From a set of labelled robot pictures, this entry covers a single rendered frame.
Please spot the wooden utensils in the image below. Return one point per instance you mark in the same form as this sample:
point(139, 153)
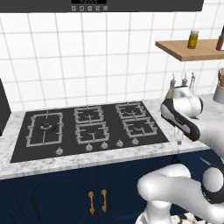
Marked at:
point(221, 78)

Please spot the olive green oil bottle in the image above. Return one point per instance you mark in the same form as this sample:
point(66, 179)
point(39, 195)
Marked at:
point(170, 92)

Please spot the white utensil pot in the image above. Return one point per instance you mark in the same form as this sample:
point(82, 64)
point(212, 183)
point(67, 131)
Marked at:
point(218, 94)

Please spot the yellow spice jar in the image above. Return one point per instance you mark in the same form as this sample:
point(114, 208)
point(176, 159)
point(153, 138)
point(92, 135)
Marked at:
point(192, 40)

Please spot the dark range hood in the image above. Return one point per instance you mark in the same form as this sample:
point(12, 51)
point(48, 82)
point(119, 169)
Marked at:
point(43, 5)

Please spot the wooden wall shelf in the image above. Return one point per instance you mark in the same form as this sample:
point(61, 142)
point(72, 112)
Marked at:
point(201, 52)

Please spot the dark blue cupboard door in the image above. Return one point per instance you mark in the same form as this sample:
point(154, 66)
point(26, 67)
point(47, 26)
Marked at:
point(52, 195)
point(189, 157)
point(122, 186)
point(4, 204)

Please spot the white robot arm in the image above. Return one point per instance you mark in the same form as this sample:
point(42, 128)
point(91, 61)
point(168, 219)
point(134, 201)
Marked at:
point(175, 186)

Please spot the black appliance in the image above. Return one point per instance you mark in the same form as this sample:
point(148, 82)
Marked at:
point(4, 110)

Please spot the clear glass vessel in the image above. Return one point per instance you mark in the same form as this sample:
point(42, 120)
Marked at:
point(178, 136)

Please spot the silver hob knob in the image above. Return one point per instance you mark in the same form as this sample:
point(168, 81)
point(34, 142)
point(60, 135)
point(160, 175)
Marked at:
point(135, 141)
point(104, 145)
point(59, 151)
point(89, 147)
point(120, 143)

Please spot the black gas hob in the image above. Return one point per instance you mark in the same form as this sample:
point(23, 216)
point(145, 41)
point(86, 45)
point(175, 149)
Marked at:
point(93, 151)

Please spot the dark red bottle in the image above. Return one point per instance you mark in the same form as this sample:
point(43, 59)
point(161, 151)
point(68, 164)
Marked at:
point(220, 42)

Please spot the clear bottle with spout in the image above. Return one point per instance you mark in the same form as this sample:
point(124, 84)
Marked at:
point(184, 80)
point(192, 83)

